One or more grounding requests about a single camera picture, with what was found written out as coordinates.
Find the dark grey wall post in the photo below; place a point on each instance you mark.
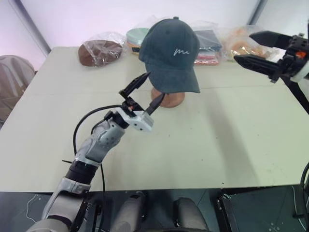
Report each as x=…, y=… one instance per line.
x=33, y=26

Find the grey rounded robot leg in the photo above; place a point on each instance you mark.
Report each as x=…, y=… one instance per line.
x=129, y=212
x=190, y=215

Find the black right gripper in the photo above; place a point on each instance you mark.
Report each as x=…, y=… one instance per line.
x=295, y=48

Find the grey chair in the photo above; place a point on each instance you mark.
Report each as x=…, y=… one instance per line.
x=14, y=82

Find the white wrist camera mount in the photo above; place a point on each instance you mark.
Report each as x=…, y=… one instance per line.
x=300, y=75
x=138, y=122

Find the brown cap in plastic bag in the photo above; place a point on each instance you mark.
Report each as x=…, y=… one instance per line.
x=96, y=54

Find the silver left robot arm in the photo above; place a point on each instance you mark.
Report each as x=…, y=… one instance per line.
x=103, y=142

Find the orange items in plastic bag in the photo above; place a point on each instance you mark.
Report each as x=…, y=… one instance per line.
x=241, y=46

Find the dark folded cloth in bag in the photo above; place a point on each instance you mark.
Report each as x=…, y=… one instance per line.
x=207, y=39

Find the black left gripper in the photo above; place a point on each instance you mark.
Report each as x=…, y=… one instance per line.
x=131, y=105

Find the black box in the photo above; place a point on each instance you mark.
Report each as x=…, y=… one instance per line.
x=260, y=210

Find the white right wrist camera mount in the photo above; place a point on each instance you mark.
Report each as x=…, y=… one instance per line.
x=300, y=75

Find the dark green baseball cap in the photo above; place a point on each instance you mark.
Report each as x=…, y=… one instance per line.
x=169, y=43

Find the wooden hat stand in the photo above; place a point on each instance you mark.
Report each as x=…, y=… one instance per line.
x=172, y=100

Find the green hats in plastic bag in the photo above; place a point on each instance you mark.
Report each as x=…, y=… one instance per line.
x=135, y=36

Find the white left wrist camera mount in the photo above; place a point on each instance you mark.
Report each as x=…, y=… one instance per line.
x=138, y=122

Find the red folded cloth in bag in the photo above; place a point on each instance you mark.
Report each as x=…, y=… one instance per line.
x=207, y=59

